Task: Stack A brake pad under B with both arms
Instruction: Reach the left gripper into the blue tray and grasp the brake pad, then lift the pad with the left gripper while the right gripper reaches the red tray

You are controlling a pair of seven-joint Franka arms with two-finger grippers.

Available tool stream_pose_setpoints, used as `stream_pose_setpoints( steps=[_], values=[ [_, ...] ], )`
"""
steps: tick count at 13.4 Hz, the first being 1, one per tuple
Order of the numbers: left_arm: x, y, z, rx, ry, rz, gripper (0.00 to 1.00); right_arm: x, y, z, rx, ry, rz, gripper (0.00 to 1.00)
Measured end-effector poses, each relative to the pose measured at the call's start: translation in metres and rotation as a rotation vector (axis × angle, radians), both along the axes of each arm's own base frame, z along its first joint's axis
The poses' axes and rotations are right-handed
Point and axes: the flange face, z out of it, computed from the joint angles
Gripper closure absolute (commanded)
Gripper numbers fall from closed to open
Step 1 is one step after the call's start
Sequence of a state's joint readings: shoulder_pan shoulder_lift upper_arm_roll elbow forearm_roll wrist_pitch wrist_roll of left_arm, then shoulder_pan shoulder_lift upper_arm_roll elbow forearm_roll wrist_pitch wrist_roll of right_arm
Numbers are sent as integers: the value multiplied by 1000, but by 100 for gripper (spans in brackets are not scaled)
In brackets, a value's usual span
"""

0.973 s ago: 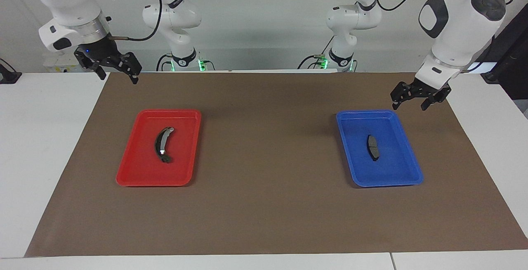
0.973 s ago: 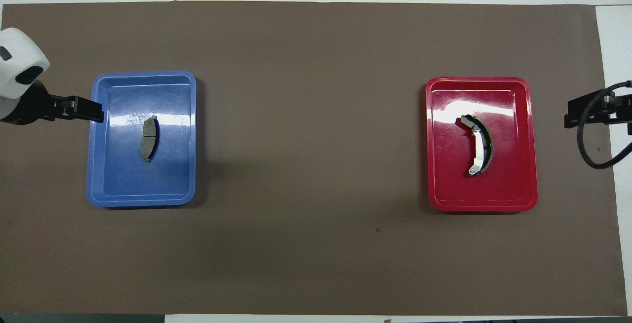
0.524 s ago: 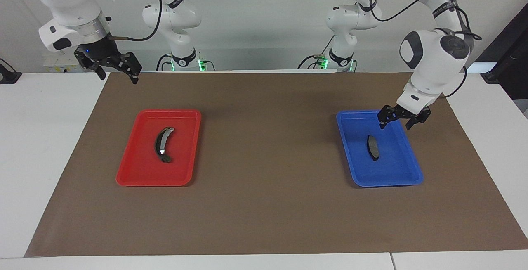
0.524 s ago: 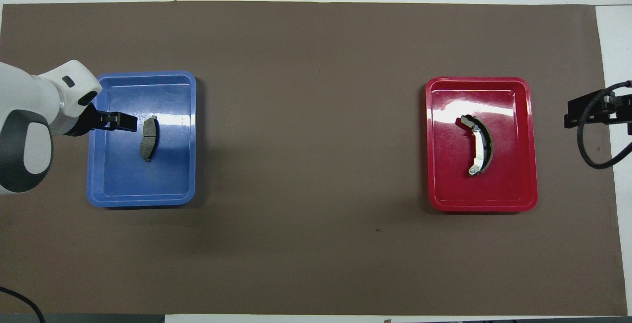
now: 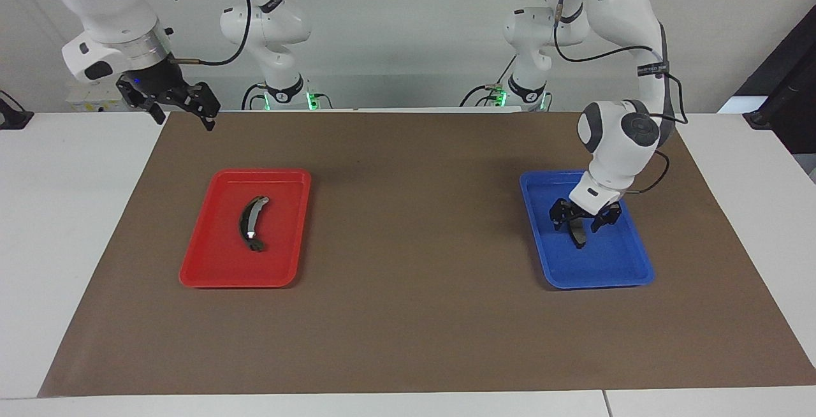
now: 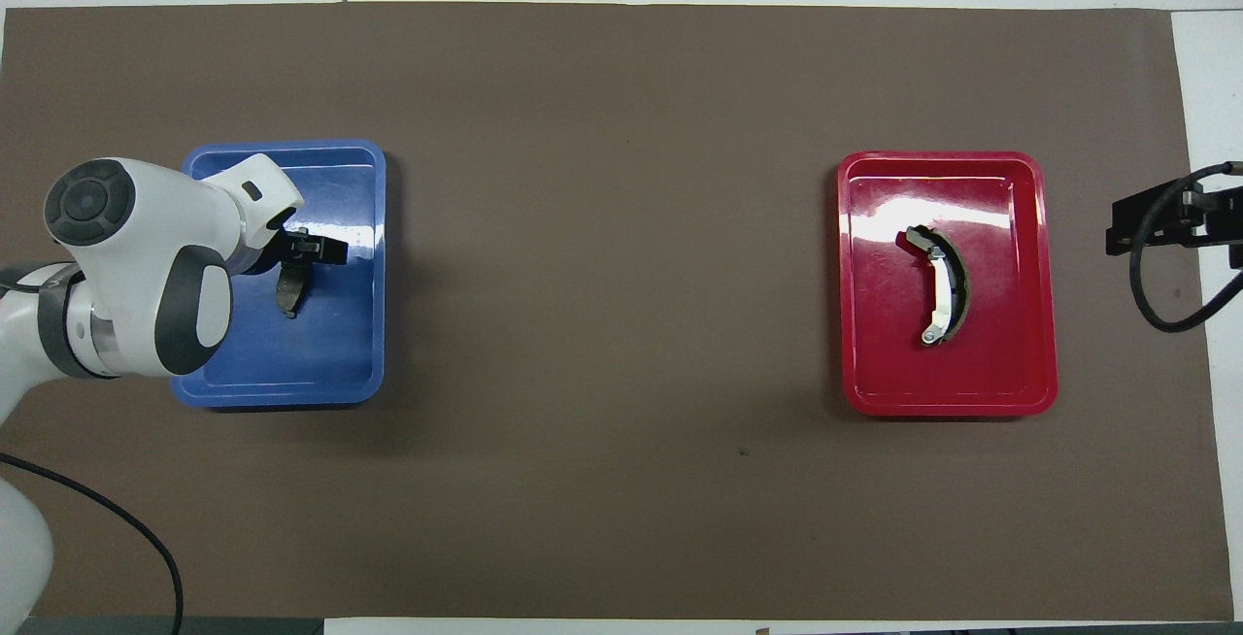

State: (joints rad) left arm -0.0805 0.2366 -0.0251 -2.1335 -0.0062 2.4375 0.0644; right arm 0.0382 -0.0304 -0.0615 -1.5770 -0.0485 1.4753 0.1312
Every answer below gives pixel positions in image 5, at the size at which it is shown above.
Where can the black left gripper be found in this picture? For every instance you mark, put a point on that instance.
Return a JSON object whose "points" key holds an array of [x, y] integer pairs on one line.
{"points": [[585, 215]]}

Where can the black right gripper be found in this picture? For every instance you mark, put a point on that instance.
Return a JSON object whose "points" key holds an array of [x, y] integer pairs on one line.
{"points": [[158, 79]]}

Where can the grey brake pad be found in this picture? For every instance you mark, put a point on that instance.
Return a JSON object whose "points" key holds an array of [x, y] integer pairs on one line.
{"points": [[579, 236]]}

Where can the curved dark brake shoe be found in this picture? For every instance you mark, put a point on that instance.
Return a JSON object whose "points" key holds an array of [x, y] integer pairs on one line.
{"points": [[247, 219]]}

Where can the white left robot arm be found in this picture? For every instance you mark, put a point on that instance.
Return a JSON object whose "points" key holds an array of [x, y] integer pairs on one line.
{"points": [[612, 149]]}

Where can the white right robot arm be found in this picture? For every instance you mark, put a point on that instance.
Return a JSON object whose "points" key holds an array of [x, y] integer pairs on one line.
{"points": [[102, 2]]}

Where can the blue plastic tray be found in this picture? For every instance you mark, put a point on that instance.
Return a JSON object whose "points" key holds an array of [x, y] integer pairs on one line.
{"points": [[605, 264]]}

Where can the black table clamp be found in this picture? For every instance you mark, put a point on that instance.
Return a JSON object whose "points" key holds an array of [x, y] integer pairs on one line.
{"points": [[14, 117], [758, 120]]}

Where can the brown table mat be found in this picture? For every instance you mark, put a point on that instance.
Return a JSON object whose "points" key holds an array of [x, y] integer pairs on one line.
{"points": [[414, 277]]}

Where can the red plastic tray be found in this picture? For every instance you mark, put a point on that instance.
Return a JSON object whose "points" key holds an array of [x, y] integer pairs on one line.
{"points": [[280, 245]]}

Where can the large black equipment panel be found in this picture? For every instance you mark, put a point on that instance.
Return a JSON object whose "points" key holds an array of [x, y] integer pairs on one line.
{"points": [[794, 98]]}

